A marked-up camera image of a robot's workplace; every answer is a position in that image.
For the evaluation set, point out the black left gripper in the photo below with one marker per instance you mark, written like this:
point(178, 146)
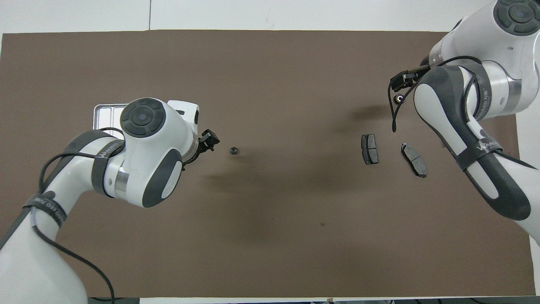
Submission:
point(203, 144)

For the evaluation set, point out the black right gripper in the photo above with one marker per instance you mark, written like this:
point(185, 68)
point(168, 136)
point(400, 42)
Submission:
point(423, 71)

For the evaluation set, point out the large black bearing gear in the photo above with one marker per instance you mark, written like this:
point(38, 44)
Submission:
point(398, 99)

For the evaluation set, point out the small black bearing gear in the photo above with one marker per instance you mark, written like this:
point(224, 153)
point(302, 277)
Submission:
point(233, 150)

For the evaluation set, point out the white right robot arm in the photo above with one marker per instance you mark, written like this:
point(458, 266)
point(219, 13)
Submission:
point(506, 50)

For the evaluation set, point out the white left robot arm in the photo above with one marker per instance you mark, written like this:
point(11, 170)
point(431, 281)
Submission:
point(143, 143)

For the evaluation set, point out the silver metal tray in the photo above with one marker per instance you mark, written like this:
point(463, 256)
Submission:
point(105, 116)

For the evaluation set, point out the dark grey rectangular brake pad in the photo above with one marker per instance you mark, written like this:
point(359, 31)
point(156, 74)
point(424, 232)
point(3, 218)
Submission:
point(369, 148)

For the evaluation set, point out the dark grey angled brake pad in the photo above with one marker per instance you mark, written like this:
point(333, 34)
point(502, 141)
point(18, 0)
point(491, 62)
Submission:
point(414, 159)

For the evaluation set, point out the brown table mat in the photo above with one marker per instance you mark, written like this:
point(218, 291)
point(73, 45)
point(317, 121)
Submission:
point(274, 84)

